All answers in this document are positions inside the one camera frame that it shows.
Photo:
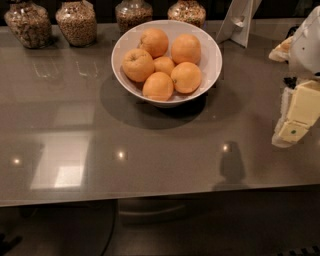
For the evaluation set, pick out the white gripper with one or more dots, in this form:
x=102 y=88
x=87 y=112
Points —
x=306 y=47

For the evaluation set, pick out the white stand frame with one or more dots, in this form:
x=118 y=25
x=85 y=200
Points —
x=237 y=22

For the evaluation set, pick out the front right orange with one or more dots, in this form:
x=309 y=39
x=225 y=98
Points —
x=186 y=77

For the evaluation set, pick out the back right orange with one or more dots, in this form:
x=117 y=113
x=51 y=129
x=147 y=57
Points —
x=186 y=48

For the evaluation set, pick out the small centre orange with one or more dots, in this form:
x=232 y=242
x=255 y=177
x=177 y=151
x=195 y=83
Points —
x=164 y=64

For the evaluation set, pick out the back left orange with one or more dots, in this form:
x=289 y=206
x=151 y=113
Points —
x=154 y=41

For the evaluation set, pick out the front centre orange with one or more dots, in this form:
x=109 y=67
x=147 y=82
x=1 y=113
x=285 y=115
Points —
x=158 y=86

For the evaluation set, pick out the glass jar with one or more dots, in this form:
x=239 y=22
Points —
x=29 y=23
x=189 y=11
x=130 y=13
x=77 y=22

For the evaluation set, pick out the far left glass jar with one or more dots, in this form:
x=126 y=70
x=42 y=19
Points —
x=29 y=23

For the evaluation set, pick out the white ceramic bowl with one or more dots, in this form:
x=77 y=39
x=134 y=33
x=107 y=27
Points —
x=210 y=63

